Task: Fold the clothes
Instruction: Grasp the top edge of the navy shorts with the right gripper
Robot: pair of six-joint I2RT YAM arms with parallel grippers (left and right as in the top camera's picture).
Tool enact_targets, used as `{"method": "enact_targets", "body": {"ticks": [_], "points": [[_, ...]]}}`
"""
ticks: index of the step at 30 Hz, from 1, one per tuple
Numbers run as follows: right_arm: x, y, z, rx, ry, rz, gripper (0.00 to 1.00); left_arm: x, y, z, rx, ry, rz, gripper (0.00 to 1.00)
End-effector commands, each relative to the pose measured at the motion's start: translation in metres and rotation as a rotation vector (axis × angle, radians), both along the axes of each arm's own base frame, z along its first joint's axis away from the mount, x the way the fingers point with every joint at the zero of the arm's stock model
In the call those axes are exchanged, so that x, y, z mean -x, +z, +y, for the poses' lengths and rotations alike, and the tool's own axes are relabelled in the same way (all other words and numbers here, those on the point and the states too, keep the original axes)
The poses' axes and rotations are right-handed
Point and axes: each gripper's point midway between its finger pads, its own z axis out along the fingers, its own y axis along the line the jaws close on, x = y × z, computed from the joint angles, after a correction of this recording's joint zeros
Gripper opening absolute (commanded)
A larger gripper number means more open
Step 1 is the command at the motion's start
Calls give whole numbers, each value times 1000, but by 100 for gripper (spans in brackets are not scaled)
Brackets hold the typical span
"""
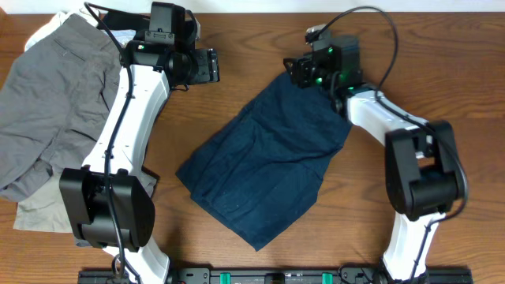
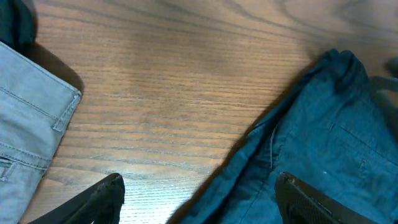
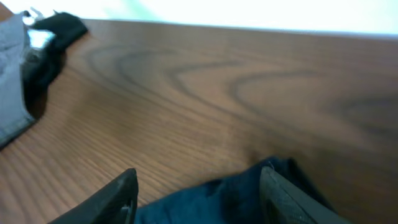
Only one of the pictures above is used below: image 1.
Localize light blue garment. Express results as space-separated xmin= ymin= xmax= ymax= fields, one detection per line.
xmin=111 ymin=30 xmax=137 ymax=46

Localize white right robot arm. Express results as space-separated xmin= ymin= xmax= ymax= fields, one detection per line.
xmin=283 ymin=35 xmax=473 ymax=283

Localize black garment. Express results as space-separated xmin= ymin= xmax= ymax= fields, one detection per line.
xmin=98 ymin=11 xmax=150 ymax=32

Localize navy blue shorts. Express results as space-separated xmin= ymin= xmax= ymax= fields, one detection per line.
xmin=176 ymin=73 xmax=351 ymax=251

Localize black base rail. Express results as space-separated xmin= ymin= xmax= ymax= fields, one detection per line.
xmin=77 ymin=266 xmax=473 ymax=284

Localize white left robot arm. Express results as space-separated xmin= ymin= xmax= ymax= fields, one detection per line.
xmin=59 ymin=2 xmax=219 ymax=283

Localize white garment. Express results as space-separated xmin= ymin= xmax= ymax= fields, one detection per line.
xmin=24 ymin=6 xmax=98 ymax=51

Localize beige shorts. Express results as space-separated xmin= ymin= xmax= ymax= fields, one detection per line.
xmin=13 ymin=174 xmax=72 ymax=234

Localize grey shorts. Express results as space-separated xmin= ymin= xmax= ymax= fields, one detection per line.
xmin=1 ymin=15 xmax=120 ymax=204

